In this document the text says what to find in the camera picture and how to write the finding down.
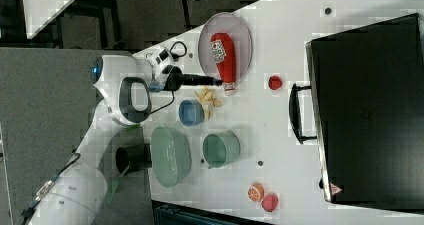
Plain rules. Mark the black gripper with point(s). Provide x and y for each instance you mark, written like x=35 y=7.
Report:
x=176 y=79

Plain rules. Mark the red plush ketchup bottle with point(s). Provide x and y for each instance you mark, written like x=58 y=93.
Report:
x=223 y=52

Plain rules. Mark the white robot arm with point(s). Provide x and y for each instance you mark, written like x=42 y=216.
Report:
x=75 y=194

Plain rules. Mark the grey oval plate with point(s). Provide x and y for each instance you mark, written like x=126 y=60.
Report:
x=236 y=28

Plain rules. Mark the plush french fries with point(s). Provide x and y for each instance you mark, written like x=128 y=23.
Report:
x=207 y=100

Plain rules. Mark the blue cup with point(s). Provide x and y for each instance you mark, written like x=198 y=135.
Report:
x=191 y=113

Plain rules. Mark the green colander bowl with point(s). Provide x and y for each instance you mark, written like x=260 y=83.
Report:
x=170 y=156

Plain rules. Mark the green mug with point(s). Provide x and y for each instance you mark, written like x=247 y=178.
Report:
x=221 y=149

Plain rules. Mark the black cylinder lower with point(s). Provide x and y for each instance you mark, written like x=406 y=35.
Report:
x=133 y=158

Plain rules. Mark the red plush strawberry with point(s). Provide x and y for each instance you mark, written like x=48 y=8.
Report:
x=275 y=82

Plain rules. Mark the green tape strip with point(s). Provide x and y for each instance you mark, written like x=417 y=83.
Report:
x=114 y=185

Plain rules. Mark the orange slice toy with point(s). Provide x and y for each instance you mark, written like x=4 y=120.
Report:
x=256 y=192

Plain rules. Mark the dark teal crate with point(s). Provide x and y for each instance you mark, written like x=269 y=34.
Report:
x=168 y=214

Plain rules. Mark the red plush fruit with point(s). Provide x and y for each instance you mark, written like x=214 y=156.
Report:
x=270 y=202

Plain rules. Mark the white side table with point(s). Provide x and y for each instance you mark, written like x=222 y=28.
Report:
x=39 y=13

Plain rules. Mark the black toaster oven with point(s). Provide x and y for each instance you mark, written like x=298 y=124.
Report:
x=367 y=94

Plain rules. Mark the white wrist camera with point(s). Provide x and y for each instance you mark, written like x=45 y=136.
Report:
x=160 y=59

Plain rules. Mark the black oven handle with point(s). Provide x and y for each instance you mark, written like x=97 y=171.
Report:
x=295 y=114

